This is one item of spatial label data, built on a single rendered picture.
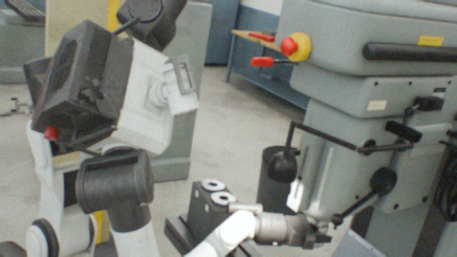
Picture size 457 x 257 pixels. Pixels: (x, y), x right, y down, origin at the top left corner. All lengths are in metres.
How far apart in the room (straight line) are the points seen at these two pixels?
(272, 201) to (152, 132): 2.33
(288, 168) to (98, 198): 0.43
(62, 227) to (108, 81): 0.59
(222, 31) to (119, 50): 7.51
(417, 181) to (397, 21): 0.51
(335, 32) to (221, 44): 7.68
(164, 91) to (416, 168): 0.69
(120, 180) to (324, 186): 0.50
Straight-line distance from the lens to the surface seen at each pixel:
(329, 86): 1.06
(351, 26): 0.92
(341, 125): 1.09
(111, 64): 1.03
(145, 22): 1.11
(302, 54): 0.96
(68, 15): 2.55
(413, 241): 1.60
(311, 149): 1.11
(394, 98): 1.08
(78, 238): 1.51
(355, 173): 1.13
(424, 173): 1.34
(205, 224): 1.66
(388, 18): 0.96
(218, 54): 8.60
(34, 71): 1.40
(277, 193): 3.26
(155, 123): 1.05
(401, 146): 1.08
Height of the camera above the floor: 1.90
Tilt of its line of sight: 20 degrees down
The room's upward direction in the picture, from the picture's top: 10 degrees clockwise
